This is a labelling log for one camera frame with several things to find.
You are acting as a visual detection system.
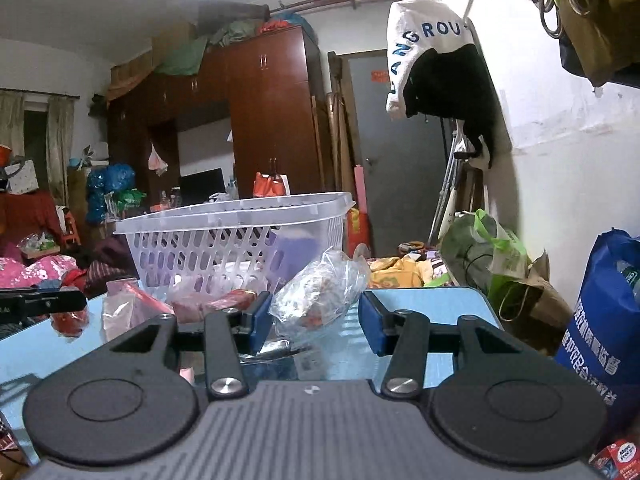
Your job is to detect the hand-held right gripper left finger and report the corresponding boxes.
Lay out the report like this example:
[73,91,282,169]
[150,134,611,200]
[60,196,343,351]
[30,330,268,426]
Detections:
[111,292,273,401]

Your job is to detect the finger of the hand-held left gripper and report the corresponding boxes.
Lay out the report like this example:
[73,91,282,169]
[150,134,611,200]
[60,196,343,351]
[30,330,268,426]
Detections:
[37,290,89,315]

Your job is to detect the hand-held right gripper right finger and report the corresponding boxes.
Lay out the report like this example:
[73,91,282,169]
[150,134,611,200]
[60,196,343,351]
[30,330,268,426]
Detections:
[359,291,561,400]

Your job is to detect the small red snack packet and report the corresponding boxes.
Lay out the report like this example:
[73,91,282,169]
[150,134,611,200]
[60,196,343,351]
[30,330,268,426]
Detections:
[50,310,91,342]

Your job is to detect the clear plastic snack bag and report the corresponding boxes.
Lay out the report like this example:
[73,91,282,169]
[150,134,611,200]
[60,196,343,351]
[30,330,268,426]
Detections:
[269,246,372,338]

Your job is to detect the pink floral blanket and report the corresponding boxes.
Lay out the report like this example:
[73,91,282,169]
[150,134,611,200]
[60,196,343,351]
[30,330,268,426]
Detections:
[0,255,81,289]

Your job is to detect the dark red flat packet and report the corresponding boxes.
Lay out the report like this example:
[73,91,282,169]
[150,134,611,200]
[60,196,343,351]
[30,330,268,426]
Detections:
[169,287,257,324]

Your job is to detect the yellow printed blanket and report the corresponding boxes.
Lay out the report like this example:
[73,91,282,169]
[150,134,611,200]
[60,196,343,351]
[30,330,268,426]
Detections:
[366,255,437,289]

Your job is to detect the pink and red packet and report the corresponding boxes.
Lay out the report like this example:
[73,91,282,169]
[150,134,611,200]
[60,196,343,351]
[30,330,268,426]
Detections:
[102,280,176,343]

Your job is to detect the purple box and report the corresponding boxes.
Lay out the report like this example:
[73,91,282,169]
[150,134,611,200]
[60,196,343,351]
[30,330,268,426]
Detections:
[274,229,322,283]

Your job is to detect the white plastic basket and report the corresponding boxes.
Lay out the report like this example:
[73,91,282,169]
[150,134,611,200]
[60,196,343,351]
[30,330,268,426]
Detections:
[114,191,357,302]

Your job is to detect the blue plastic bags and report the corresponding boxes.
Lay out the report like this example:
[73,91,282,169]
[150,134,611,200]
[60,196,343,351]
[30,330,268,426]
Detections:
[86,162,137,225]

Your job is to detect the green plastic bag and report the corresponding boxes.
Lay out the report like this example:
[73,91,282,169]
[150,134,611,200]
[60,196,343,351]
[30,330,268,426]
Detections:
[439,209,532,302]

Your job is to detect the orange bag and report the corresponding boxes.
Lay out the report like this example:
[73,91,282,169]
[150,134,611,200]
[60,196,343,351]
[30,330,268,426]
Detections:
[252,172,292,199]

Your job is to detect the pink roll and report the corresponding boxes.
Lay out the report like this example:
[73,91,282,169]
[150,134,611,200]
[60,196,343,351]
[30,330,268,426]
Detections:
[353,164,369,212]

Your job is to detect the black monitor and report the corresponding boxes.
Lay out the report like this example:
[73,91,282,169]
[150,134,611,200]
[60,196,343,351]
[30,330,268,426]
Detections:
[179,168,228,207]

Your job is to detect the metal crutches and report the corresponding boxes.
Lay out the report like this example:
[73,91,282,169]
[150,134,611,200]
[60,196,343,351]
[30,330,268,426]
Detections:
[428,120,473,247]

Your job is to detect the patterned curtain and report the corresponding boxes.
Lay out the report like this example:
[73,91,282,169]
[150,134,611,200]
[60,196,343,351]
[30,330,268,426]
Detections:
[0,89,77,206]

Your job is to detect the brown paper bag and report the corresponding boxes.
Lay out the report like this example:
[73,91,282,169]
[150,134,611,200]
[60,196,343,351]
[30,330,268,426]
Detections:
[492,249,572,348]

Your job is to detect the grey door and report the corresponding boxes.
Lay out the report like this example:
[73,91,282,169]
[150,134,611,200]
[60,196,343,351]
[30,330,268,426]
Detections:
[349,52,451,257]

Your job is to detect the pink hanging plastic bag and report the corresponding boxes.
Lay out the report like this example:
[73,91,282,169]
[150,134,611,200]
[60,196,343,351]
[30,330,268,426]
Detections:
[147,144,169,175]

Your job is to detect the brown wooden wardrobe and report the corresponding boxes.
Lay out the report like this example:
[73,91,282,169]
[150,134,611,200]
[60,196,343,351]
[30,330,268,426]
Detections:
[106,25,327,202]

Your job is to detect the blue printed bag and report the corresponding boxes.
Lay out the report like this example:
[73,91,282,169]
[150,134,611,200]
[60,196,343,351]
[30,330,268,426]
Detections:
[554,230,640,443]

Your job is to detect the white and black hanging garment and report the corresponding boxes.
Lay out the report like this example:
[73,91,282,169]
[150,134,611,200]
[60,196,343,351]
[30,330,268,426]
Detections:
[385,0,497,170]

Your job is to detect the green cloth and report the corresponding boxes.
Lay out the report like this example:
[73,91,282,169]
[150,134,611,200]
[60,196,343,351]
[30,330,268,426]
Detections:
[154,35,210,77]

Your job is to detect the red printed box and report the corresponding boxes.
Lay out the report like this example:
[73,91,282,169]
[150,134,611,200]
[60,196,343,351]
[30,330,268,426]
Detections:
[589,437,640,480]

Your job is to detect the olive hanging bag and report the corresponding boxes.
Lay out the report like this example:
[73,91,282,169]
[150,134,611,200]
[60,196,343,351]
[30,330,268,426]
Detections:
[554,0,640,88]

